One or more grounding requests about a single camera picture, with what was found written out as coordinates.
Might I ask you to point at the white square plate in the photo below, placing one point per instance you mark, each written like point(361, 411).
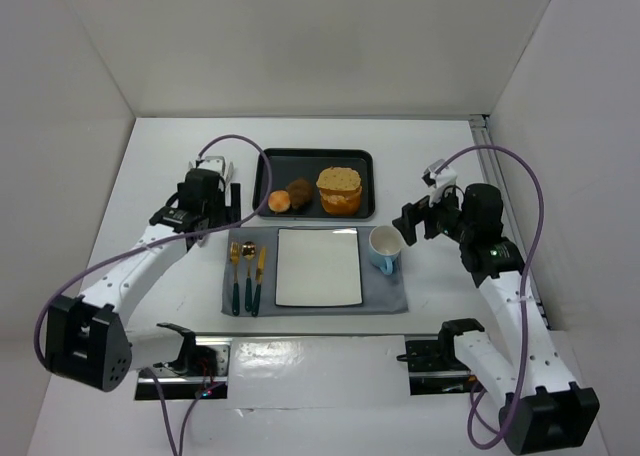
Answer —
point(318, 268)

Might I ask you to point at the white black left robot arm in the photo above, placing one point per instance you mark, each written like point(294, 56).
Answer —
point(87, 339)

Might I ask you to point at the brown chocolate croissant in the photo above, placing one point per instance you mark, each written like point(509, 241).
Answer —
point(300, 193)

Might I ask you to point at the gold spoon green handle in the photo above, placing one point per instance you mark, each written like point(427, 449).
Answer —
point(248, 252)

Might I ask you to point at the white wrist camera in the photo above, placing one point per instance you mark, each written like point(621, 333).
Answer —
point(441, 181)
point(212, 163)

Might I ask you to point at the gold fork green handle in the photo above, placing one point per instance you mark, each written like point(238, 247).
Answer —
point(235, 258)

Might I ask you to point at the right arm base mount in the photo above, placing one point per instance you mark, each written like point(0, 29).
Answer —
point(429, 373)

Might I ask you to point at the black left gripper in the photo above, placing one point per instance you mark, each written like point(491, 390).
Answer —
point(232, 202)

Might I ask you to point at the light blue mug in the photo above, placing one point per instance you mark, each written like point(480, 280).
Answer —
point(385, 245)

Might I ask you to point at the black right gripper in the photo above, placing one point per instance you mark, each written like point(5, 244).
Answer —
point(431, 219)

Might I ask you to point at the orange round cake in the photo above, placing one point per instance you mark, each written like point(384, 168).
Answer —
point(341, 205)

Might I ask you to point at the small round golden bun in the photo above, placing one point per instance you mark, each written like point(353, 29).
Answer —
point(279, 201)

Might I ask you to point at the seeded bread slice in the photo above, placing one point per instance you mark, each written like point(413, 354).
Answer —
point(338, 179)

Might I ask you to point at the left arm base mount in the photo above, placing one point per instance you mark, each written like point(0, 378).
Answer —
point(200, 361)

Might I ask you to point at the grey cloth placemat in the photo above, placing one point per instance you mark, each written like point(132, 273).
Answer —
point(381, 294)

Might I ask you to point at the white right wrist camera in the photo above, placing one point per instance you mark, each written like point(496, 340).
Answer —
point(441, 181)

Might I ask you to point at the silver metal tongs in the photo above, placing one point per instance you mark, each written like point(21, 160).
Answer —
point(229, 169)

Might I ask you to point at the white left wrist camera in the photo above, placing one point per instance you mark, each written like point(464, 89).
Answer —
point(212, 163)

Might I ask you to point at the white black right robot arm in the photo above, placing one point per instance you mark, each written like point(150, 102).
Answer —
point(541, 405)

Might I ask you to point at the gold knife green handle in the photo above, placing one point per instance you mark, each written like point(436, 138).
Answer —
point(258, 279)

